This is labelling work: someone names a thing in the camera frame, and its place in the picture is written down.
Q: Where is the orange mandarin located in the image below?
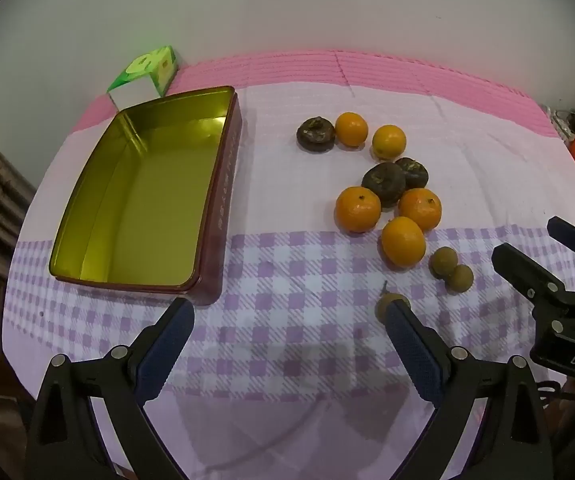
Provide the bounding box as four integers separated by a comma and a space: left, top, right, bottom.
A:
371, 124, 407, 159
381, 216, 427, 268
398, 188, 443, 231
335, 112, 369, 148
336, 186, 383, 234

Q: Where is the green white tissue box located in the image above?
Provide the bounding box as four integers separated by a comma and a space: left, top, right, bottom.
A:
106, 45, 178, 113

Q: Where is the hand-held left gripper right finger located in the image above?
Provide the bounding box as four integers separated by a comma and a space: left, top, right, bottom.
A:
385, 300, 553, 480

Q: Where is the pink purple checked tablecloth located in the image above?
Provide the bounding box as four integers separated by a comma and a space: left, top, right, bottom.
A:
1, 50, 575, 480

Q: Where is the maroon tin box gold inside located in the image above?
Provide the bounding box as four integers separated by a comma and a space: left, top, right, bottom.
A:
48, 86, 243, 306

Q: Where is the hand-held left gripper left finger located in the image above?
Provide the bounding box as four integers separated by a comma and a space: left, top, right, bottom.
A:
26, 298, 195, 480

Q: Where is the pile of small clutter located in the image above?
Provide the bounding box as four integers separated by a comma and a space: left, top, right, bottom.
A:
542, 102, 575, 148

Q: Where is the small tan longan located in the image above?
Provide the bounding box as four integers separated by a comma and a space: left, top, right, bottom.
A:
445, 264, 475, 292
429, 247, 459, 278
376, 294, 411, 322

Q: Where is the dark brown round fruit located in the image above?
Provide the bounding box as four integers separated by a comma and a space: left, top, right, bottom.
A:
296, 116, 337, 152
395, 157, 429, 190
361, 162, 407, 208

